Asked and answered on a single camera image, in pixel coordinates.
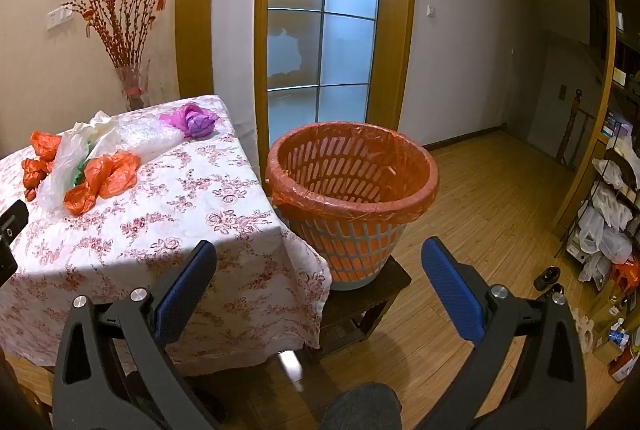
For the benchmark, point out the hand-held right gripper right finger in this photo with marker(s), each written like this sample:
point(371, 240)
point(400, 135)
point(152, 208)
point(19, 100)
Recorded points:
point(450, 290)

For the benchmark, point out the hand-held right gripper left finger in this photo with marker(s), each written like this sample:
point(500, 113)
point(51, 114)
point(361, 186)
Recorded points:
point(184, 295)

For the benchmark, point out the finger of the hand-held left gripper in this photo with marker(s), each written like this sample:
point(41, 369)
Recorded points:
point(9, 240)

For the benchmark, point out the small orange plastic bag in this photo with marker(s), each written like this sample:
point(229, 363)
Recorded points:
point(45, 143)
point(32, 172)

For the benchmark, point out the translucent white plastic bag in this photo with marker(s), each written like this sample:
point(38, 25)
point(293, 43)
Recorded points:
point(60, 170)

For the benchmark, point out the green plastic bag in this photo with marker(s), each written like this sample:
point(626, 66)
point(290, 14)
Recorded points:
point(80, 175)

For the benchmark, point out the orange plastic basket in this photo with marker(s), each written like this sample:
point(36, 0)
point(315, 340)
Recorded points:
point(350, 272)

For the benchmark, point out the large orange plastic bag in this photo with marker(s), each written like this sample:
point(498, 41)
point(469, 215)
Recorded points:
point(110, 175)

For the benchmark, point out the purple plastic bag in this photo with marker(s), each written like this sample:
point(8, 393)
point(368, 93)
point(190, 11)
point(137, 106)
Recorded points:
point(192, 120)

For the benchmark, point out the floral tablecloth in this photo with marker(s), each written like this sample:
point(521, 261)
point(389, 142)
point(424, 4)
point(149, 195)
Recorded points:
point(175, 210)

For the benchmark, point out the dark wooden stool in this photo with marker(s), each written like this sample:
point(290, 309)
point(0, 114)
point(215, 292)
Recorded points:
point(360, 305)

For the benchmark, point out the black shoe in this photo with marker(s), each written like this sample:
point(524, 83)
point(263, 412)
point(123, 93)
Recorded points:
point(546, 279)

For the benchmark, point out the white bag with green trim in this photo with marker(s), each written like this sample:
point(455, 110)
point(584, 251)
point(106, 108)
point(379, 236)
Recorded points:
point(100, 125)

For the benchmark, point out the person's trouser leg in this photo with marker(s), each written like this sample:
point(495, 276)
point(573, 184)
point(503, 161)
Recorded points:
point(362, 410)

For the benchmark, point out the clear plastic bag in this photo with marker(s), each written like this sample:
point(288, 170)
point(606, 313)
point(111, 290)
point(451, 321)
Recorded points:
point(145, 135)

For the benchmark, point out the cardboard box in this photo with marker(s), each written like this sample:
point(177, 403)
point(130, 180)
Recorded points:
point(607, 352)

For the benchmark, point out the blue label bottle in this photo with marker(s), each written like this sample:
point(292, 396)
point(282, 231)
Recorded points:
point(617, 335)

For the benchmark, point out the black metal rack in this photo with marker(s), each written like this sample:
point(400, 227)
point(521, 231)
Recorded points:
point(597, 190)

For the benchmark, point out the glass vase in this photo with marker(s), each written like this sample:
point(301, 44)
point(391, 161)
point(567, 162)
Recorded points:
point(134, 90)

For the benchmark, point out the red berry branches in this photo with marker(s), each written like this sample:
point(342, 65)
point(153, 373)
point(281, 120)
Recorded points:
point(117, 30)

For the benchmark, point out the wooden bookshelf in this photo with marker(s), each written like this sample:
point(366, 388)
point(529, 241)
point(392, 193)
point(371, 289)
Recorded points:
point(612, 35)

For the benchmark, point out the wooden newel post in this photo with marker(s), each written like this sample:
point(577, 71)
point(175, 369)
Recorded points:
point(575, 120)

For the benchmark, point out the white wall switch plate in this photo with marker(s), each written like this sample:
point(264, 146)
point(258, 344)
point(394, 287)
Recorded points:
point(60, 19)

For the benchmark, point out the wooden door frame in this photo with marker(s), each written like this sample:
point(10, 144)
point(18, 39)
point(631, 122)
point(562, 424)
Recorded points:
point(405, 35)

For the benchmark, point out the wooden wall trim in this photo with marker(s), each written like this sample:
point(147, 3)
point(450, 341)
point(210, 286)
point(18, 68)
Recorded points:
point(195, 10)

